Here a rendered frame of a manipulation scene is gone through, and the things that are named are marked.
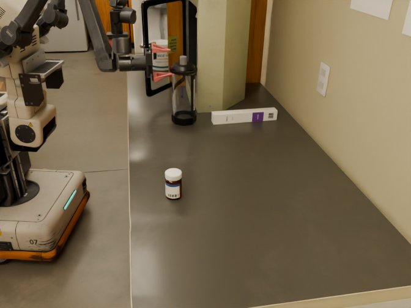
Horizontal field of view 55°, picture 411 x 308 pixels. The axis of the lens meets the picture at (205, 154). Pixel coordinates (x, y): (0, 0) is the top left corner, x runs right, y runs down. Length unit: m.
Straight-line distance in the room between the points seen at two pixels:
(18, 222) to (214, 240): 1.49
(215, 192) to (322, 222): 0.32
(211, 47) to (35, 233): 1.32
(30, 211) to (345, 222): 1.73
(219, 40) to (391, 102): 0.75
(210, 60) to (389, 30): 0.73
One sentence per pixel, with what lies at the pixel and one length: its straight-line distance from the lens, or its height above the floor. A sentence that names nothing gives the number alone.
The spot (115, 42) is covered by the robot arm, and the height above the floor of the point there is 1.25.
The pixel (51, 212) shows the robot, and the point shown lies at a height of 0.28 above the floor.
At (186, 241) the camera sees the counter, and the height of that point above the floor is 0.94.
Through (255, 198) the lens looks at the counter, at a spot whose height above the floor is 0.94.
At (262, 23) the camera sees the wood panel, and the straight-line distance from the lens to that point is 2.08.
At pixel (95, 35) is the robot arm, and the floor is 1.27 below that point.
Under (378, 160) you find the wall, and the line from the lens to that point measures 1.27.
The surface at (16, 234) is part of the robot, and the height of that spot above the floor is 0.24.
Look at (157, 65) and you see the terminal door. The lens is 1.78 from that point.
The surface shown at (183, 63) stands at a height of 1.18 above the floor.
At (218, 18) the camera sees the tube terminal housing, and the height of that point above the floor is 1.33.
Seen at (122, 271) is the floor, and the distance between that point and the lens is 2.30.
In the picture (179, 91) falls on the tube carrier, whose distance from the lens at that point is 1.56.
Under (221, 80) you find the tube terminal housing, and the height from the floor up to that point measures 1.08.
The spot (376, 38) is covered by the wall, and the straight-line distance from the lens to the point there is 1.28.
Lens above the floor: 1.61
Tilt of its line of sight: 29 degrees down
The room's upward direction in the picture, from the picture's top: 1 degrees clockwise
